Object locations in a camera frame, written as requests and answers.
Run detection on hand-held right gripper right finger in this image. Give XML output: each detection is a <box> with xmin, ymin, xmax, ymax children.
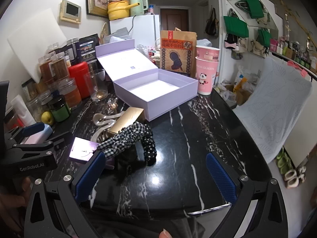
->
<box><xmin>205</xmin><ymin>152</ymin><xmax>296</xmax><ymax>238</ymax></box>

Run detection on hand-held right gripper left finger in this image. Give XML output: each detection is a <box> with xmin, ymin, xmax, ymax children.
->
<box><xmin>25</xmin><ymin>151</ymin><xmax>107</xmax><ymax>238</ymax></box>

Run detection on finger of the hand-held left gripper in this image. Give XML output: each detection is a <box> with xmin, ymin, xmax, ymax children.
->
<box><xmin>4</xmin><ymin>123</ymin><xmax>47</xmax><ymax>143</ymax></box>
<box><xmin>10</xmin><ymin>132</ymin><xmax>74</xmax><ymax>160</ymax></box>

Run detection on small purple square box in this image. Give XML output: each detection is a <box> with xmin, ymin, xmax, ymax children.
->
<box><xmin>69</xmin><ymin>137</ymin><xmax>99</xmax><ymax>163</ymax></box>

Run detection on black hair claw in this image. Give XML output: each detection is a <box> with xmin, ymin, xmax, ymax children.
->
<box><xmin>113</xmin><ymin>142</ymin><xmax>139</xmax><ymax>165</ymax></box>

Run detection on black white gingham scrunchie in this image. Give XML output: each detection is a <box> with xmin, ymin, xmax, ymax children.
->
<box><xmin>96</xmin><ymin>121</ymin><xmax>149</xmax><ymax>159</ymax></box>

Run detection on pearl white hair claw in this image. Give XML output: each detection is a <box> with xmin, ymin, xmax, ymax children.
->
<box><xmin>90</xmin><ymin>113</ymin><xmax>127</xmax><ymax>144</ymax></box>

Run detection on black polka dot scrunchie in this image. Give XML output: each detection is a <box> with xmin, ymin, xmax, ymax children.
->
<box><xmin>135</xmin><ymin>124</ymin><xmax>156</xmax><ymax>166</ymax></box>

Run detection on gold box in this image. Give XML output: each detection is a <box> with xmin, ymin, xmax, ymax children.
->
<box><xmin>108</xmin><ymin>108</ymin><xmax>145</xmax><ymax>138</ymax></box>

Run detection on amber hair clip with bear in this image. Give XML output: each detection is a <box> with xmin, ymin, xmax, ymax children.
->
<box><xmin>106</xmin><ymin>99</ymin><xmax>120</xmax><ymax>112</ymax></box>

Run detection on purple gift box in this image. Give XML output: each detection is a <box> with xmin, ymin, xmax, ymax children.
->
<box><xmin>95</xmin><ymin>39</ymin><xmax>199</xmax><ymax>122</ymax></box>

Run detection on person's left hand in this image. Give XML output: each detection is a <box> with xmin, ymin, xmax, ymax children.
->
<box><xmin>0</xmin><ymin>177</ymin><xmax>32</xmax><ymax>210</ymax></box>

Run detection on yellow-green fruit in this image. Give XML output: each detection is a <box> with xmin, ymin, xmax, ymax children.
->
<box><xmin>41</xmin><ymin>111</ymin><xmax>54</xmax><ymax>126</ymax></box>

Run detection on clear empty jar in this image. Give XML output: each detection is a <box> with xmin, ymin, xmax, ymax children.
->
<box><xmin>27</xmin><ymin>90</ymin><xmax>52</xmax><ymax>121</ymax></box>

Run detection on white tube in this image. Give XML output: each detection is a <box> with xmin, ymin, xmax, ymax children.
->
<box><xmin>11</xmin><ymin>95</ymin><xmax>37</xmax><ymax>127</ymax></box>

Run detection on dark jar with green label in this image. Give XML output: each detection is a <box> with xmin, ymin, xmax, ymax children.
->
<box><xmin>48</xmin><ymin>97</ymin><xmax>71</xmax><ymax>122</ymax></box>

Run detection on clear jar with brown contents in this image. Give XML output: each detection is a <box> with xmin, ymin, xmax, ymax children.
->
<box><xmin>51</xmin><ymin>53</ymin><xmax>70</xmax><ymax>81</ymax></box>
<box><xmin>39</xmin><ymin>56</ymin><xmax>57</xmax><ymax>85</ymax></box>

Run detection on green slippers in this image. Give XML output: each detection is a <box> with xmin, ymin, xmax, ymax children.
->
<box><xmin>275</xmin><ymin>147</ymin><xmax>293</xmax><ymax>177</ymax></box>

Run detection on red canister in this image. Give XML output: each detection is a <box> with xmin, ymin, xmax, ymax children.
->
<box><xmin>68</xmin><ymin>61</ymin><xmax>94</xmax><ymax>99</ymax></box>

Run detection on beige slippers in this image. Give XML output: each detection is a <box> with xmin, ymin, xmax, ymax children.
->
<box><xmin>284</xmin><ymin>166</ymin><xmax>308</xmax><ymax>189</ymax></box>

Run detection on clear drinking glass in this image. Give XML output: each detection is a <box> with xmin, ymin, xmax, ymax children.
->
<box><xmin>84</xmin><ymin>69</ymin><xmax>109</xmax><ymax>102</ymax></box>

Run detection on tall dark jar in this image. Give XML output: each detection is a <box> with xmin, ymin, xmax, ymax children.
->
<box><xmin>66</xmin><ymin>38</ymin><xmax>80</xmax><ymax>63</ymax></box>

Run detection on light blue patterned cloth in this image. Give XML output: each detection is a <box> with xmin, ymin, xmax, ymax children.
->
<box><xmin>234</xmin><ymin>56</ymin><xmax>313</xmax><ymax>164</ymax></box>

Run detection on pile of plastic bags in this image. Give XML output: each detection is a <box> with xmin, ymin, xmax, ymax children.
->
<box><xmin>213</xmin><ymin>66</ymin><xmax>261</xmax><ymax>107</ymax></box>

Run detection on black printed box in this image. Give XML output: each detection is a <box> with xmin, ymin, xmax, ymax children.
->
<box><xmin>79</xmin><ymin>33</ymin><xmax>100</xmax><ymax>64</ymax></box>

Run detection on pink panda paper cup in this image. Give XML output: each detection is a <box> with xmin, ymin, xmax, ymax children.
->
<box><xmin>195</xmin><ymin>57</ymin><xmax>220</xmax><ymax>95</ymax></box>
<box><xmin>196</xmin><ymin>46</ymin><xmax>220</xmax><ymax>62</ymax></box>

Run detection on woven fan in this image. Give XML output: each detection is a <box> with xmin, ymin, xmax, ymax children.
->
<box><xmin>100</xmin><ymin>22</ymin><xmax>111</xmax><ymax>44</ymax></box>

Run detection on brown printed paper bag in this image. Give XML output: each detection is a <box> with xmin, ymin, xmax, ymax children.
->
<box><xmin>160</xmin><ymin>27</ymin><xmax>198</xmax><ymax>78</ymax></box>

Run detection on pink white hanging bag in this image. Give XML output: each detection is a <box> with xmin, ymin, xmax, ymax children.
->
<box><xmin>224</xmin><ymin>33</ymin><xmax>240</xmax><ymax>50</ymax></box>

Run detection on beige tote bag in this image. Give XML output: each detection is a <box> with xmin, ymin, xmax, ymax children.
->
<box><xmin>250</xmin><ymin>38</ymin><xmax>269</xmax><ymax>56</ymax></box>

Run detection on white kettle-shaped bottle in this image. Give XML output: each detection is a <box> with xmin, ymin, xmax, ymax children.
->
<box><xmin>149</xmin><ymin>40</ymin><xmax>162</xmax><ymax>63</ymax></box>

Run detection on yellow pot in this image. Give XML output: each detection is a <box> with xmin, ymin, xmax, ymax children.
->
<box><xmin>107</xmin><ymin>0</ymin><xmax>140</xmax><ymax>21</ymax></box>

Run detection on green tote bag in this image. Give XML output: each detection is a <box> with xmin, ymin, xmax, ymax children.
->
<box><xmin>223</xmin><ymin>15</ymin><xmax>249</xmax><ymax>38</ymax></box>
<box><xmin>258</xmin><ymin>28</ymin><xmax>271</xmax><ymax>48</ymax></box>

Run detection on row of cosmetic bottles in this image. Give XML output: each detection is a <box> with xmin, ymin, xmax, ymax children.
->
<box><xmin>270</xmin><ymin>36</ymin><xmax>317</xmax><ymax>75</ymax></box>

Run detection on white fridge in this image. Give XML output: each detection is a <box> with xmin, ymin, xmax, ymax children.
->
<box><xmin>110</xmin><ymin>14</ymin><xmax>160</xmax><ymax>48</ymax></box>

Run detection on dark hanging bag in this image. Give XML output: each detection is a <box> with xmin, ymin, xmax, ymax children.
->
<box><xmin>205</xmin><ymin>7</ymin><xmax>220</xmax><ymax>38</ymax></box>

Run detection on pale green electric kettle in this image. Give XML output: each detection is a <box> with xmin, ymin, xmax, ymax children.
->
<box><xmin>129</xmin><ymin>0</ymin><xmax>148</xmax><ymax>17</ymax></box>

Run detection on brown door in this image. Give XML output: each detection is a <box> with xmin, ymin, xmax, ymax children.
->
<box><xmin>160</xmin><ymin>7</ymin><xmax>189</xmax><ymax>40</ymax></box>

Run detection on wall intercom panel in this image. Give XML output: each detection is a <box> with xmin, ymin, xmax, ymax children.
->
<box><xmin>59</xmin><ymin>0</ymin><xmax>82</xmax><ymax>25</ymax></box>

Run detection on black cable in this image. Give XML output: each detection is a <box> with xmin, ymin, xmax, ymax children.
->
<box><xmin>127</xmin><ymin>15</ymin><xmax>138</xmax><ymax>34</ymax></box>

